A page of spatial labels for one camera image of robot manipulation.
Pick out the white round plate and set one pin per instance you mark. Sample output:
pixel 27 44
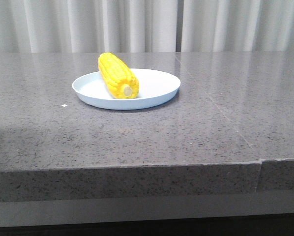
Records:
pixel 156 88

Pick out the yellow corn cob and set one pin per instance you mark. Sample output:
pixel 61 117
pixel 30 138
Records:
pixel 119 79

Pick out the grey pleated curtain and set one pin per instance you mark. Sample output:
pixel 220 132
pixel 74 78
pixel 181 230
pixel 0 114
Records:
pixel 75 26

